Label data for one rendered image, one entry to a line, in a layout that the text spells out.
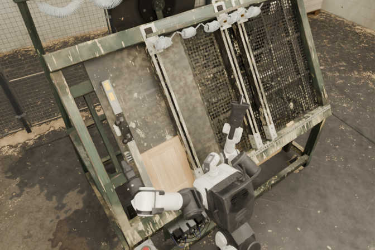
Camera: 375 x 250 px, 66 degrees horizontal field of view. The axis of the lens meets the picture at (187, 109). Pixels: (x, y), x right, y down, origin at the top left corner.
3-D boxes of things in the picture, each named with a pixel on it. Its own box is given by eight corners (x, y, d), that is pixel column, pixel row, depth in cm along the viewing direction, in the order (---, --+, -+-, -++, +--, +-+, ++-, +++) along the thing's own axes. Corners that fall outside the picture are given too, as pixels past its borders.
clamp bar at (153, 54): (193, 184, 216) (210, 193, 195) (134, 30, 191) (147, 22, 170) (203, 178, 221) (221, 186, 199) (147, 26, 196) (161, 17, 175)
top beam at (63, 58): (49, 73, 168) (49, 72, 160) (41, 57, 166) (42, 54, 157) (296, -9, 262) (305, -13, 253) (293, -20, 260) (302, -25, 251)
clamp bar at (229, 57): (250, 148, 242) (271, 153, 220) (205, 8, 217) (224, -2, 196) (259, 143, 246) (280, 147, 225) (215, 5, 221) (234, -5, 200)
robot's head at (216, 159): (221, 165, 170) (218, 152, 166) (215, 176, 162) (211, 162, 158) (211, 164, 173) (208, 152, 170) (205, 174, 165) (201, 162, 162)
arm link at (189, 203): (174, 218, 149) (191, 217, 159) (187, 209, 146) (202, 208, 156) (167, 197, 155) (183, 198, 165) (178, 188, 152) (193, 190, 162)
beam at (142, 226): (125, 241, 199) (129, 248, 189) (118, 226, 197) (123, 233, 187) (322, 114, 293) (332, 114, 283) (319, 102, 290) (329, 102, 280)
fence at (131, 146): (153, 209, 202) (155, 211, 199) (100, 82, 182) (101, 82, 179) (159, 205, 204) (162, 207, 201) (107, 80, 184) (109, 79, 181)
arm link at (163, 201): (151, 216, 130) (182, 215, 146) (152, 187, 133) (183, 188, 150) (133, 215, 137) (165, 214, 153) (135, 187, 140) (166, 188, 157)
